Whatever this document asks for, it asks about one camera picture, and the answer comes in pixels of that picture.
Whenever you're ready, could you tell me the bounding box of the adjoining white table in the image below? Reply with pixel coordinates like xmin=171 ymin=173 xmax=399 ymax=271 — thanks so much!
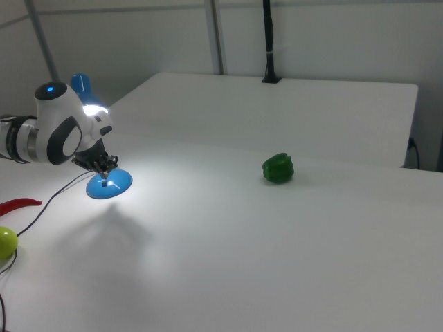
xmin=106 ymin=71 xmax=419 ymax=170

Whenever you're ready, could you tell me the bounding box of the green apple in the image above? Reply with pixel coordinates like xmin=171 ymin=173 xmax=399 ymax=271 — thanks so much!
xmin=0 ymin=225 xmax=19 ymax=260

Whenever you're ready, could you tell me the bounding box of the black camera pole with clamp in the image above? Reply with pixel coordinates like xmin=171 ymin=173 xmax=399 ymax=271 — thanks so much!
xmin=261 ymin=0 xmax=284 ymax=85

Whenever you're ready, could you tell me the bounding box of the green bell pepper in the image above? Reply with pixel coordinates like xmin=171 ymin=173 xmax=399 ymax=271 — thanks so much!
xmin=261 ymin=152 xmax=296 ymax=185

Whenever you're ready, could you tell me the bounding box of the black Franka gripper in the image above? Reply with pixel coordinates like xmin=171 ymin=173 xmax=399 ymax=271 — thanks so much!
xmin=71 ymin=137 xmax=120 ymax=180

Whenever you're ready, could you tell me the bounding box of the black lamp power cable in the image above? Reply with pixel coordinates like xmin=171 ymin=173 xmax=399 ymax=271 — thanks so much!
xmin=0 ymin=172 xmax=95 ymax=330

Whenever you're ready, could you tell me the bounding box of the black wall plug cable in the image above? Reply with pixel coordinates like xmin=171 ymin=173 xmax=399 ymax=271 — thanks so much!
xmin=408 ymin=136 xmax=422 ymax=171

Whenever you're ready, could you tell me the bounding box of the blue gooseneck desk lamp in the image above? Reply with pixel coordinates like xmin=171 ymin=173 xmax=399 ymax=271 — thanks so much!
xmin=70 ymin=73 xmax=134 ymax=201

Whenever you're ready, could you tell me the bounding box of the red chili pepper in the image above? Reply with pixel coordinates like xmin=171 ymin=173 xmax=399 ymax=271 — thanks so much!
xmin=0 ymin=197 xmax=44 ymax=219

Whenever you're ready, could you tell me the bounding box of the grey aluminium frame post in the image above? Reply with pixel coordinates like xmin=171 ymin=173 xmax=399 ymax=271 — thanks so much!
xmin=23 ymin=0 xmax=60 ymax=83
xmin=203 ymin=0 xmax=226 ymax=75

